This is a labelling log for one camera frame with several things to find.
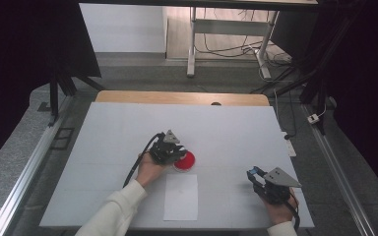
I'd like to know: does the white wall panel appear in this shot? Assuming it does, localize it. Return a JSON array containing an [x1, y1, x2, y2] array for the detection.
[[79, 3, 167, 53]]

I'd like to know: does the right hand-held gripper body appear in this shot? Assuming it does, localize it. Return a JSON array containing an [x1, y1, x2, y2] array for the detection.
[[259, 166, 302, 205]]

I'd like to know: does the tangle of floor cables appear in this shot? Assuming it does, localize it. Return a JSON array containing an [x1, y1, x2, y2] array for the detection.
[[195, 9, 293, 67]]

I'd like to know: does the black metal stand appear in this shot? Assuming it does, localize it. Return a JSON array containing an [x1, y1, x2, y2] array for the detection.
[[47, 62, 106, 128]]

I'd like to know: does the person's left hand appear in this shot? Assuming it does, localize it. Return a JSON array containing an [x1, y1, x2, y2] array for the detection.
[[135, 151, 169, 189]]

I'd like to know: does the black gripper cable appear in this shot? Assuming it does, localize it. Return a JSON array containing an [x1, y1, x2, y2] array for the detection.
[[283, 193, 301, 231], [122, 132, 165, 190]]

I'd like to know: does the black power cable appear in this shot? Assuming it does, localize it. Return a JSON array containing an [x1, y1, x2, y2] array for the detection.
[[274, 88, 298, 141]]

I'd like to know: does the wooden table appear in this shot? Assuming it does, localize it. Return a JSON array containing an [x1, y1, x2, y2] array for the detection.
[[94, 89, 271, 107]]

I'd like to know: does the white metal desk frame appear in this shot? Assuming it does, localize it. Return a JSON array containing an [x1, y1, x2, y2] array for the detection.
[[186, 6, 282, 80]]

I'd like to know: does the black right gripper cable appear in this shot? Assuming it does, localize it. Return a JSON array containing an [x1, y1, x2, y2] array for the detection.
[[283, 193, 301, 231]]

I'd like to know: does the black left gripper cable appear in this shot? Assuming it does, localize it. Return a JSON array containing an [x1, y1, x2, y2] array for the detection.
[[122, 132, 165, 190]]

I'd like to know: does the red petri dish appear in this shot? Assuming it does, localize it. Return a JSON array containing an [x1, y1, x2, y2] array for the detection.
[[172, 150, 197, 173]]

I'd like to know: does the white paper sheet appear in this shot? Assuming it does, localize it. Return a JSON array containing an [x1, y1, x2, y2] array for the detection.
[[162, 173, 199, 221]]

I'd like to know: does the aluminium rail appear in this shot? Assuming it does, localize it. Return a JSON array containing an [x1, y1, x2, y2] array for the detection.
[[0, 94, 75, 236], [300, 103, 378, 236]]

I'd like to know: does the black curtain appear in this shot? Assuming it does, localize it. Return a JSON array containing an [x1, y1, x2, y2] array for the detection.
[[318, 0, 378, 205], [0, 0, 102, 175]]

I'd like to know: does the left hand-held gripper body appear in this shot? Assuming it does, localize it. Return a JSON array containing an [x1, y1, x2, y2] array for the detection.
[[149, 129, 182, 165]]

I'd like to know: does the person's right hand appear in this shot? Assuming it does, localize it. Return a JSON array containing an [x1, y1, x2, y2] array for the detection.
[[262, 196, 299, 227]]

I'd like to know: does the white power strip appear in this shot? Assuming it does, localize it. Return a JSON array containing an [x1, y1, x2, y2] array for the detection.
[[282, 131, 297, 157]]

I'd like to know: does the white table cover board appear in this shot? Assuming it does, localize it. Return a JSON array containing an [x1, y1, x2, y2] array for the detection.
[[38, 101, 315, 229]]

